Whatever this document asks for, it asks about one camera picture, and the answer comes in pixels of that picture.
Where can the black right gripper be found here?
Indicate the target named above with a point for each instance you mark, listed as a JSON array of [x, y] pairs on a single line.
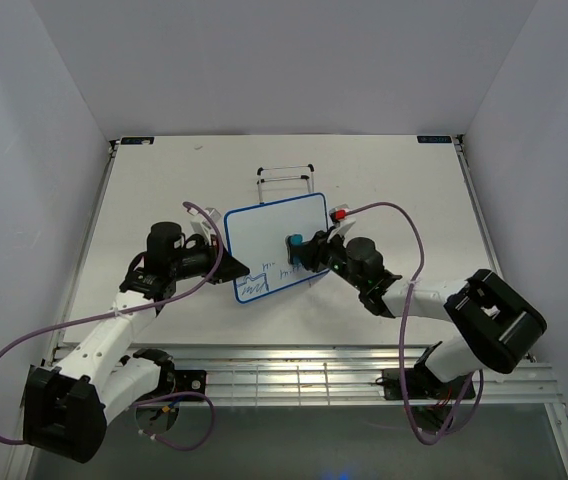
[[313, 259]]

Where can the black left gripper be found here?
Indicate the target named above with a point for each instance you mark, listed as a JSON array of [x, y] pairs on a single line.
[[228, 267]]

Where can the blue black whiteboard eraser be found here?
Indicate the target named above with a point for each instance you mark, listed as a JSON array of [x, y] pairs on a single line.
[[295, 249]]

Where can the blue framed whiteboard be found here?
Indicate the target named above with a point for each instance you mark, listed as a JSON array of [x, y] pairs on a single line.
[[256, 236]]

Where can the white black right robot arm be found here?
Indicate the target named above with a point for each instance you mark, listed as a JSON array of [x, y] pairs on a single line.
[[497, 327]]

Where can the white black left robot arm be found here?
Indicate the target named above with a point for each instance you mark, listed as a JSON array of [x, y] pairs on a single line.
[[68, 407]]

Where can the left black corner label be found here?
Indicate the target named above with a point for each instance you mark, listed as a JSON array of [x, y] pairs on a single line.
[[142, 141]]

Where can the black corner label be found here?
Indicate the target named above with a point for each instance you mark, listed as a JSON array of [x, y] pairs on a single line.
[[142, 141], [434, 139]]

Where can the right black corner label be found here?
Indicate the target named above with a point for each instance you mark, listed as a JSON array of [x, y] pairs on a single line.
[[434, 139]]

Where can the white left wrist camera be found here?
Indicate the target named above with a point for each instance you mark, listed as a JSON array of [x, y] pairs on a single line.
[[203, 225]]

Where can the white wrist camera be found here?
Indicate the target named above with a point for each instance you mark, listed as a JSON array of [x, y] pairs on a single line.
[[203, 225], [341, 223]]

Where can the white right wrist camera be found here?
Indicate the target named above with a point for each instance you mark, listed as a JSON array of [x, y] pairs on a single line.
[[341, 223]]

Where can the black wire whiteboard stand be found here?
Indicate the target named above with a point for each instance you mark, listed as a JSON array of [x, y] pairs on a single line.
[[305, 173]]

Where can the aluminium extrusion frame rail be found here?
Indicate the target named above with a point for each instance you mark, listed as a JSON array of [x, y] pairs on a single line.
[[288, 376]]

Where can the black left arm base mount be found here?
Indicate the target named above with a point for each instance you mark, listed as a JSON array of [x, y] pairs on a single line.
[[194, 381]]

